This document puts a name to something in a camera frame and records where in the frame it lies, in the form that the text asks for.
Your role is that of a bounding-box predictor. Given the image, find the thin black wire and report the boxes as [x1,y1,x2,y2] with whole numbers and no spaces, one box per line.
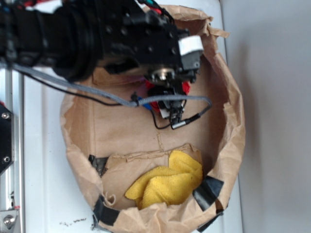
[21,72,175,130]

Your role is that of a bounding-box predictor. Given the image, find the aluminium frame rail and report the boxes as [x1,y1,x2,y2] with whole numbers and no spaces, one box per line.
[0,68,26,233]

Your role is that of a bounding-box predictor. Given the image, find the brown paper bag basin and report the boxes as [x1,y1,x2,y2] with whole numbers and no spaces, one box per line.
[60,5,245,233]

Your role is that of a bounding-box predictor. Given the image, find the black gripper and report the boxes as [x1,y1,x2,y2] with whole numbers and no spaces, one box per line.
[97,0,203,126]

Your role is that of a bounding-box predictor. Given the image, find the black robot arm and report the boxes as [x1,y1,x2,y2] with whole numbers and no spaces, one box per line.
[0,0,203,129]

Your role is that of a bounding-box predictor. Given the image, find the black metal bracket plate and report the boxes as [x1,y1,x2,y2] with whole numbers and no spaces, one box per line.
[0,103,12,175]

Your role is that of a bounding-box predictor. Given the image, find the yellow microfiber cloth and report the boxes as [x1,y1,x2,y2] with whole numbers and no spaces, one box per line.
[124,150,203,209]

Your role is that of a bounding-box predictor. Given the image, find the grey braided cable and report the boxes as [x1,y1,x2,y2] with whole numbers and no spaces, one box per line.
[11,63,213,129]

